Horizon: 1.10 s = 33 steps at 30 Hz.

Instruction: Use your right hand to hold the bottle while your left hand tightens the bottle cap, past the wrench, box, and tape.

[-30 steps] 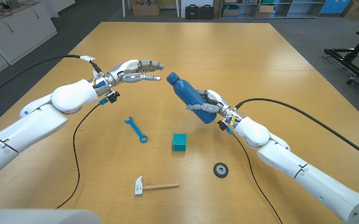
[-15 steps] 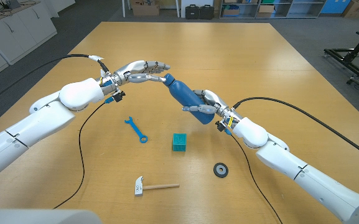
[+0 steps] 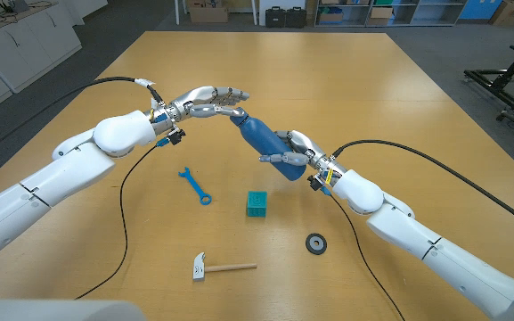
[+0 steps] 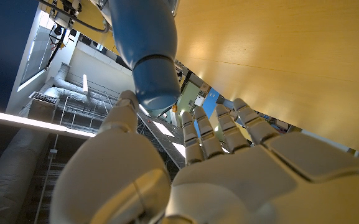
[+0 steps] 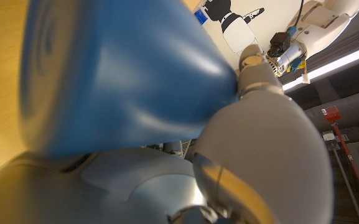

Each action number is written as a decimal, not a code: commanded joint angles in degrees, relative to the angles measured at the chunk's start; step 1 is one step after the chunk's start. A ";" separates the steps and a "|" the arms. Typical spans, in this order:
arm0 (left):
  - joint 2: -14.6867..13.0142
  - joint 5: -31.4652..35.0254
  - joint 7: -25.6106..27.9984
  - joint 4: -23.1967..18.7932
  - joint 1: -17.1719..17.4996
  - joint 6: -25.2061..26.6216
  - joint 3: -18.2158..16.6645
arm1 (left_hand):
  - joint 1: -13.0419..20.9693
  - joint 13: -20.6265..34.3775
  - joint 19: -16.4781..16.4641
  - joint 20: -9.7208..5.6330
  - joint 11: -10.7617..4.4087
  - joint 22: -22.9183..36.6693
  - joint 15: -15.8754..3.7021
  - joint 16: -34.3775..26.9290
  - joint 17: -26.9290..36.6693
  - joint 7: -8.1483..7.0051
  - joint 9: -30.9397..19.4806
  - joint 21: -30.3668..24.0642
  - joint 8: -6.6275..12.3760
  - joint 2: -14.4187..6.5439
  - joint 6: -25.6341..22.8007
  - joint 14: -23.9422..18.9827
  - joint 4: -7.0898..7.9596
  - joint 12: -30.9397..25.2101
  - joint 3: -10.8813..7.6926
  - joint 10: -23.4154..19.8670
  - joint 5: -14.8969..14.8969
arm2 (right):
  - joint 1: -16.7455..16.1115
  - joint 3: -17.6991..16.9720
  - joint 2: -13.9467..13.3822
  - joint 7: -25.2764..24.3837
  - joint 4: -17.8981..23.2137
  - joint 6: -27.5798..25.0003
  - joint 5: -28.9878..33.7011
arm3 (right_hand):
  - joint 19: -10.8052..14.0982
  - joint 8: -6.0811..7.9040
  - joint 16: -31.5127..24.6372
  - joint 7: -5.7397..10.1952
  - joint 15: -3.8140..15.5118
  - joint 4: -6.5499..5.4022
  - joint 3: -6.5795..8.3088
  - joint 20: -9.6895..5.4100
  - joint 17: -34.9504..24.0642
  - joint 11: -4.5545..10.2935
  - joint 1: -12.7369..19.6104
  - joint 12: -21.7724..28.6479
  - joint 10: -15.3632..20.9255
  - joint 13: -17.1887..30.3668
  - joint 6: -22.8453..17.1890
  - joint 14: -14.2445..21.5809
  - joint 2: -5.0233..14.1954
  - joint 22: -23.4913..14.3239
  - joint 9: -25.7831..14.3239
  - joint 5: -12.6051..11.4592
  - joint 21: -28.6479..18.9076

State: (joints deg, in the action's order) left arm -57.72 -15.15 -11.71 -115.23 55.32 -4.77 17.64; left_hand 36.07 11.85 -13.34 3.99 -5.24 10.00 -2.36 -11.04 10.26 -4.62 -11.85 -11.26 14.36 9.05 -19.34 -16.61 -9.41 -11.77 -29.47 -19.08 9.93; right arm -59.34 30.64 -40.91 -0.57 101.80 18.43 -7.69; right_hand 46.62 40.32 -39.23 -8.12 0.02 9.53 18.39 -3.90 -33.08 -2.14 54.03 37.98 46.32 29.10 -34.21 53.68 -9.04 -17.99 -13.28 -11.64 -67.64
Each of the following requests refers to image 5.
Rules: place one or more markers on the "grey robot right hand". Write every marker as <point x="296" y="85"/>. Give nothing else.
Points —
<point x="260" y="149"/>

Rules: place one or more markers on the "blue metal bottle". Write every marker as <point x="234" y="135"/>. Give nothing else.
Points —
<point x="120" y="77"/>

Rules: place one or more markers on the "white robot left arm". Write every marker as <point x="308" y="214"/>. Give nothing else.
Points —
<point x="322" y="25"/>

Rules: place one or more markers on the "red ceiling pipe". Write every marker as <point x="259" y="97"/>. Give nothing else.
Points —
<point x="331" y="113"/>

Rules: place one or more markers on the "long ceiling light strip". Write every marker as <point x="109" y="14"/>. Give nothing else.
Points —
<point x="338" y="62"/>

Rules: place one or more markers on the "white printed poster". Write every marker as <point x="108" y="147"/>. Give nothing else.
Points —
<point x="266" y="21"/>

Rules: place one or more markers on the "grey ceiling duct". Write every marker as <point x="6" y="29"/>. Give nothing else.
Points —
<point x="353" y="105"/>

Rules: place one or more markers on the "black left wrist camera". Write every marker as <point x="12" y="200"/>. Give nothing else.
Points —
<point x="278" y="43"/>

